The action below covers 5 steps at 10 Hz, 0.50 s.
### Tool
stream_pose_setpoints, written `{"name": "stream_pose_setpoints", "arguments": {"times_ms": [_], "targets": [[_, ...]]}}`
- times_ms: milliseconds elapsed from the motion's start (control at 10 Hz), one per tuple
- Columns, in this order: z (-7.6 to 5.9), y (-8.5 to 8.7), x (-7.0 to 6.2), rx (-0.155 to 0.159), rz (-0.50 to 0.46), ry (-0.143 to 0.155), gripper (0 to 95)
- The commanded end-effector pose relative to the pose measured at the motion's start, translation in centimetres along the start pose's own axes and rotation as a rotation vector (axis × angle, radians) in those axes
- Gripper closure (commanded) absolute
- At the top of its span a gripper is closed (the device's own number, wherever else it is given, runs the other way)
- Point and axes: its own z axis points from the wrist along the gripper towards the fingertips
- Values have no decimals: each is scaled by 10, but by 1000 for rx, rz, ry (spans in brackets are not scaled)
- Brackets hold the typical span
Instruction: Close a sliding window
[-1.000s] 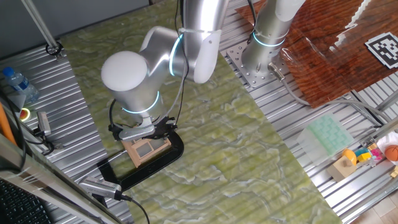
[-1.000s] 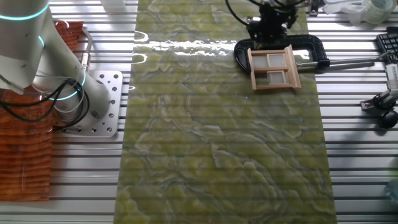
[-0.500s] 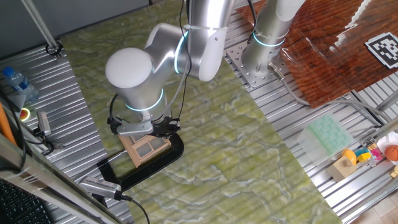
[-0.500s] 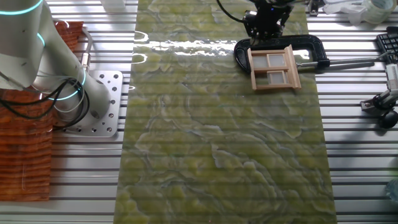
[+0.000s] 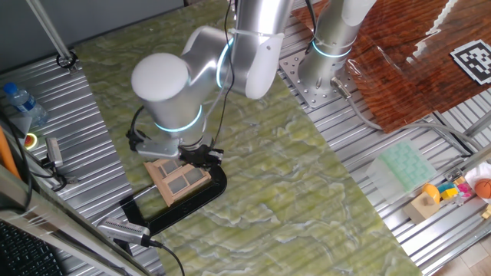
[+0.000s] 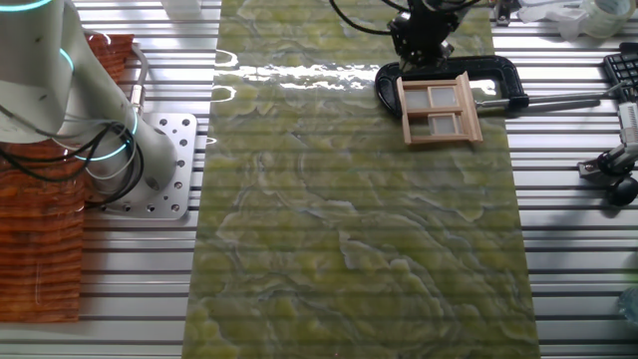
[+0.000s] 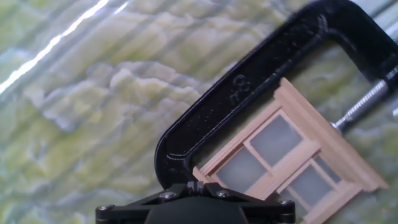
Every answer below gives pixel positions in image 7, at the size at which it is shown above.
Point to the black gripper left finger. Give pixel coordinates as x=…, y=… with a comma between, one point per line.
x=155, y=197

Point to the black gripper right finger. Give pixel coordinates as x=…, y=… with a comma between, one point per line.
x=236, y=197

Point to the black metal C-clamp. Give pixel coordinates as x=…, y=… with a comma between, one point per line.
x=248, y=84

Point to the green marble pattern mat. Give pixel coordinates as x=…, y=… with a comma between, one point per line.
x=93, y=109

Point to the wooden miniature sliding window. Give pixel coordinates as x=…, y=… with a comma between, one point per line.
x=326, y=137

